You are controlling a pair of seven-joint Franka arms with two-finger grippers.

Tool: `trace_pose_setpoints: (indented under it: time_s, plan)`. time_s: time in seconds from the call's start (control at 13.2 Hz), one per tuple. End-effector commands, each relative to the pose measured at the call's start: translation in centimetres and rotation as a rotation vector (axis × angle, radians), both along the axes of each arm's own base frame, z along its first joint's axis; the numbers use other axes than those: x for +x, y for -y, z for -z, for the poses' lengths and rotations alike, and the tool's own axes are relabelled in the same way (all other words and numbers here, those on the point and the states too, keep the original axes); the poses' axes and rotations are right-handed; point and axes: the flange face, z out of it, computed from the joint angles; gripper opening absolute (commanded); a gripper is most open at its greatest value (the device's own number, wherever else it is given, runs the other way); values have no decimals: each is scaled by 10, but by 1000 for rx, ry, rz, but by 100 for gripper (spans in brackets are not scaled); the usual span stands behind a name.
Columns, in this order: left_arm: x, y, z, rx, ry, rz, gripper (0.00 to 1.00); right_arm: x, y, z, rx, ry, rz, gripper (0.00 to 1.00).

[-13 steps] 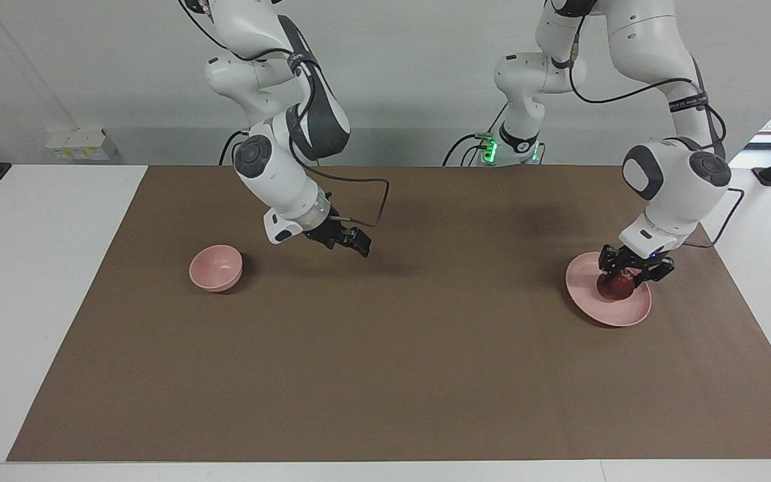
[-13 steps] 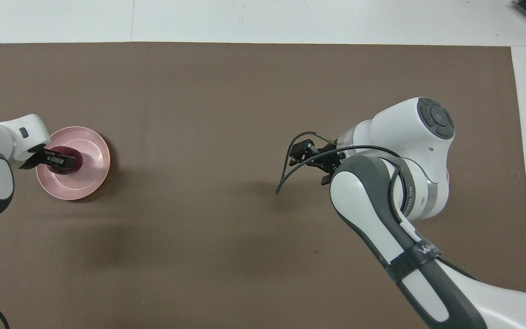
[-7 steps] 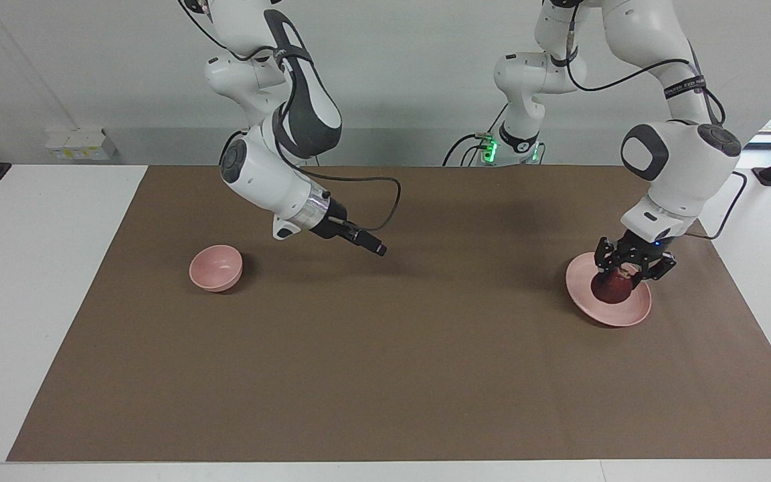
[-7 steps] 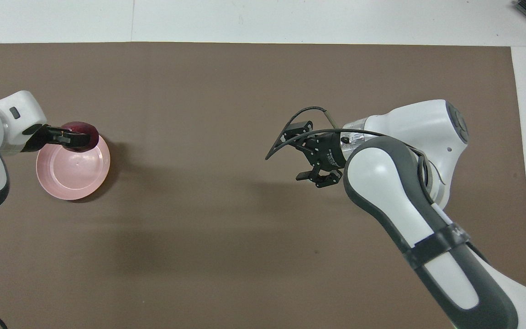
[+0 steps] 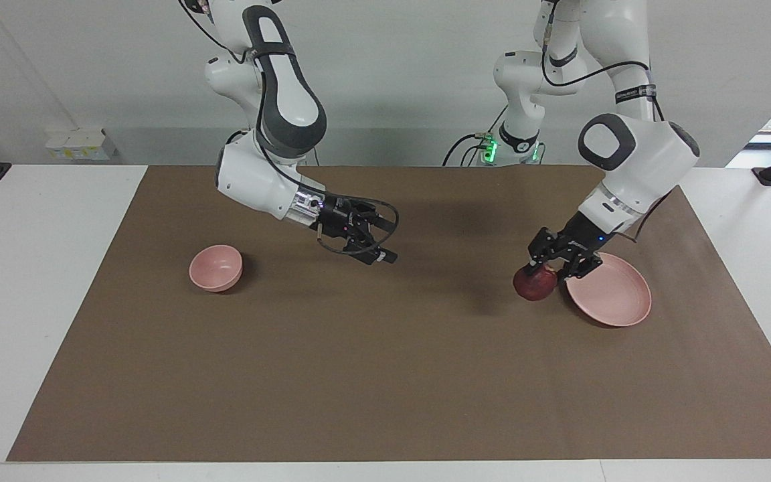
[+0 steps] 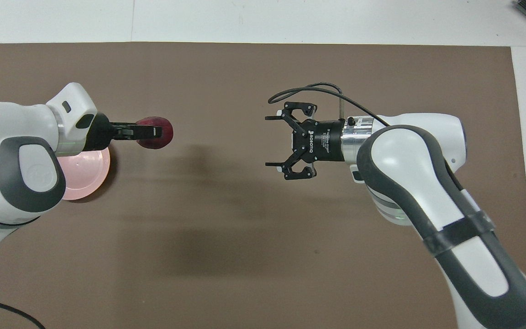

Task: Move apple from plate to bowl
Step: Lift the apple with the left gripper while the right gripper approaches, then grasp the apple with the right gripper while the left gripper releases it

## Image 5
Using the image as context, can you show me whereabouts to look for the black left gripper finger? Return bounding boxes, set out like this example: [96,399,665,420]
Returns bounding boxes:
[558,253,604,281]
[527,227,560,270]

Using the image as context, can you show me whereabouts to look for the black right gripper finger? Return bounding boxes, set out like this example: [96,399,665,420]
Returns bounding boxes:
[351,241,399,266]
[352,198,394,232]

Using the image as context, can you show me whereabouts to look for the dark red apple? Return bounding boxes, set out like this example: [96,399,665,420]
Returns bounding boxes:
[513,262,558,302]

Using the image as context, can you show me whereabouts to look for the green lit arm base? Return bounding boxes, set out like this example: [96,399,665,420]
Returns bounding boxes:
[478,133,547,166]

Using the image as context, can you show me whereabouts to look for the pink plate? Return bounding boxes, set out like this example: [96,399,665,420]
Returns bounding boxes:
[565,252,653,328]

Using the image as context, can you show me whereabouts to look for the pink bowl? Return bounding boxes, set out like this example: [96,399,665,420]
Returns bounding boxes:
[189,244,244,293]

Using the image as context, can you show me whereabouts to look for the brown table mat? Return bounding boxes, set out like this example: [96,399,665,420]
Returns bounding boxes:
[7,165,771,463]

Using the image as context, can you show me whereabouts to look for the white box on floor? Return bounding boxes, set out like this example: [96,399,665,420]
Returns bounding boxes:
[45,128,119,162]

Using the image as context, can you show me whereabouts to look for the black looped gripper cable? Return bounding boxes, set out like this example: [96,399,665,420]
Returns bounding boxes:
[316,198,401,256]

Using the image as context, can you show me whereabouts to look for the black base cables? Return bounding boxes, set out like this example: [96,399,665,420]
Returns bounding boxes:
[442,104,511,167]

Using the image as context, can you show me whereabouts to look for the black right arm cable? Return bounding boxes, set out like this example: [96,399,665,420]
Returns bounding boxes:
[178,0,325,202]

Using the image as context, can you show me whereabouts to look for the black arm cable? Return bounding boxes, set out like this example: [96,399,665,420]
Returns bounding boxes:
[541,0,662,123]
[178,0,325,202]

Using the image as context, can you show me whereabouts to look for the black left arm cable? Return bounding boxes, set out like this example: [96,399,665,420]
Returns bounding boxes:
[541,0,662,123]

